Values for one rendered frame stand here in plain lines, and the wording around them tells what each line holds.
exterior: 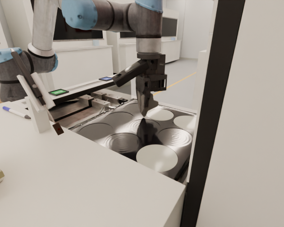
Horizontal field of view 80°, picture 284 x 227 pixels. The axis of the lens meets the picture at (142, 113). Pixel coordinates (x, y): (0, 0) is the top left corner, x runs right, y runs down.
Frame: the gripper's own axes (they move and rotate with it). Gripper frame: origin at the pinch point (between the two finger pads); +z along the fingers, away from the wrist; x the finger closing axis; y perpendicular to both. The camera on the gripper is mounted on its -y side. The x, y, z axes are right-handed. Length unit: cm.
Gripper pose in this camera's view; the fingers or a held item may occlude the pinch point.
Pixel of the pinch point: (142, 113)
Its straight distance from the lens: 59.8
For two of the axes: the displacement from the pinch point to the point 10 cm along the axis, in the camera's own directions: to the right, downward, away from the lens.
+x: -3.9, -4.0, 8.3
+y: 9.2, -1.7, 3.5
